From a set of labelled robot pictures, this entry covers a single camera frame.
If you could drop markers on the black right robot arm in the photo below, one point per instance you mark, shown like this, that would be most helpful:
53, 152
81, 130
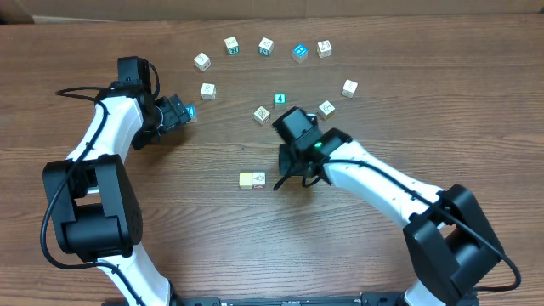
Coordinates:
451, 243

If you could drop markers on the green 4 wooden block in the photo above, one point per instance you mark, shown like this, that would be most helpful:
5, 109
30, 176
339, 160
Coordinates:
280, 101

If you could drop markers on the plain X wooden block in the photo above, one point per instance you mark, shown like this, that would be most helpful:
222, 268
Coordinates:
326, 110

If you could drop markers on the yellow top wooden block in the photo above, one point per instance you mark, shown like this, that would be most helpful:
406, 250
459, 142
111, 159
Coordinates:
246, 180

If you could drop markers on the green R wooden block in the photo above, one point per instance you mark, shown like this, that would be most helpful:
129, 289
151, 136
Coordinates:
232, 45

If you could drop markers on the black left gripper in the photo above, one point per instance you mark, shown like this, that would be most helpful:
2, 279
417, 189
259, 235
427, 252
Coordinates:
174, 113

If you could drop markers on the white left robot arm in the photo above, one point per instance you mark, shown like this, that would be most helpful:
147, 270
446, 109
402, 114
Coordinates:
93, 218

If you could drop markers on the blue top wooden block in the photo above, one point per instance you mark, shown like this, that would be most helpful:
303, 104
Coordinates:
300, 53

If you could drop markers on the cardboard back panel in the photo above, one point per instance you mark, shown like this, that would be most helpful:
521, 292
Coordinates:
56, 11

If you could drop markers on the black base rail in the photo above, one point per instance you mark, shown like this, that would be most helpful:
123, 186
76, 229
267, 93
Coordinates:
366, 299

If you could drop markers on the blue X wooden block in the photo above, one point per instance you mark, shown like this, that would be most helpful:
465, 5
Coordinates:
192, 113

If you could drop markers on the green J wooden block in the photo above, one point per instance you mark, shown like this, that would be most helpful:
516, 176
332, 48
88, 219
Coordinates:
265, 47

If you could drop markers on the wooden block yellow blue side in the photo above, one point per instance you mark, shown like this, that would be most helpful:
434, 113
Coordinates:
202, 62

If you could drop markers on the dark side wooden block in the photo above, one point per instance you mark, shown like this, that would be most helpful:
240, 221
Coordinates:
349, 88

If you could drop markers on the red D wooden block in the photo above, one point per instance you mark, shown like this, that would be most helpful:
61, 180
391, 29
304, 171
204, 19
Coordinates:
258, 180

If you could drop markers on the number 2 wooden block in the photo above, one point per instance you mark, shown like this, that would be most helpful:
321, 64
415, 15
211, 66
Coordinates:
261, 115

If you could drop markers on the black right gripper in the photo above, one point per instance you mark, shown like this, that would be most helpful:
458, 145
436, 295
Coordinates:
289, 167

